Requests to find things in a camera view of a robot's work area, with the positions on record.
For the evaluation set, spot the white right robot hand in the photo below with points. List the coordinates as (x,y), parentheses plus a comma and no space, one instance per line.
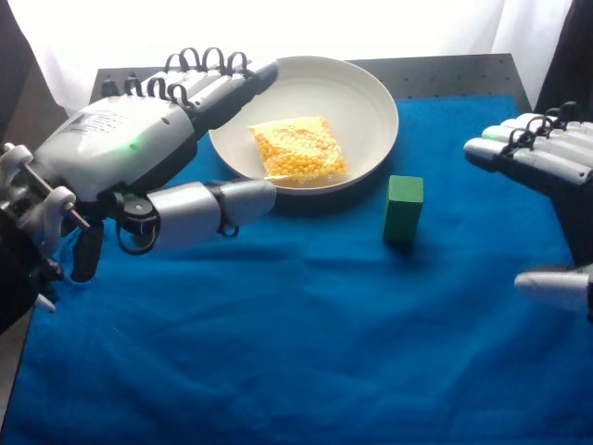
(546,157)

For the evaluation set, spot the blue table cloth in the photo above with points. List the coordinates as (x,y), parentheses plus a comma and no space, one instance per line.
(278,347)

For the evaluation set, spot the white round plate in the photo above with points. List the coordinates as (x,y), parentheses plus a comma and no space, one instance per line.
(333,102)

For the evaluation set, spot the white curtain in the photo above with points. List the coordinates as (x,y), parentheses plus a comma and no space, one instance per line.
(324,23)

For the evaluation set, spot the green block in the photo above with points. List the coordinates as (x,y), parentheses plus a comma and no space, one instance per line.
(403,208)

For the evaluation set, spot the yellow sponge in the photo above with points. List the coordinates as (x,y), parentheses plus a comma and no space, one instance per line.
(301,148)

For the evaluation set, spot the dark curtain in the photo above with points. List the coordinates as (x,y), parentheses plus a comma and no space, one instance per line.
(574,46)
(18,69)

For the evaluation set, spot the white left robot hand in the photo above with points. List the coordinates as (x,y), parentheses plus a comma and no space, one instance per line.
(116,139)

